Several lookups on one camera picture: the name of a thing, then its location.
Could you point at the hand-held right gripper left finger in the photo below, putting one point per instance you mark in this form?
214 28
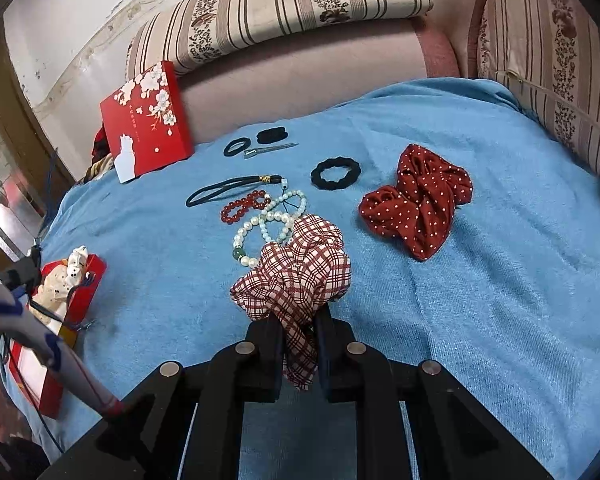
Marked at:
267 360

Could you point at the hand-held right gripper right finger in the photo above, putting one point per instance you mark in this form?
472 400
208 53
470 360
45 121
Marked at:
330 355

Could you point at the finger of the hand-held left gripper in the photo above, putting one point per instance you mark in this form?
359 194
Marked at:
17 276

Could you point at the red gift box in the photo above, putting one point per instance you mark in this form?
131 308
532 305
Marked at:
87 300

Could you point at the red plaid scrunchie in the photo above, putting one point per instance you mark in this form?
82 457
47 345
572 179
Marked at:
300 270

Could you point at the red polka dot scrunchie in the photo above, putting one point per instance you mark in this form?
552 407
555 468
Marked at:
420 210

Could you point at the black scrunchie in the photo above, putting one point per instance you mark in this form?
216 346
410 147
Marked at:
320 182

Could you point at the white lace cloth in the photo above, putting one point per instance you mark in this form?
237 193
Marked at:
60 275

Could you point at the dark patterned cloth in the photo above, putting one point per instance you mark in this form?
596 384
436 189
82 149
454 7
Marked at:
100 160

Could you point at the wooden glass door cabinet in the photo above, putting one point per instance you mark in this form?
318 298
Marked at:
10 125

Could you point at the blue blanket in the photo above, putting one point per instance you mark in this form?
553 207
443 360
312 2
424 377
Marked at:
480 310

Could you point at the red floral box lid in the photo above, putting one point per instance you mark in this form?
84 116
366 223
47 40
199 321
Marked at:
145 125

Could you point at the metal hair clip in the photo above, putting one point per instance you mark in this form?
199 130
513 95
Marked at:
270 150

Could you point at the pink sofa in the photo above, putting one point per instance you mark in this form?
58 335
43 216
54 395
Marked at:
305 70

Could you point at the striped floral cushion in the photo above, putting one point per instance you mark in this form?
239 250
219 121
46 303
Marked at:
280 5
555 60

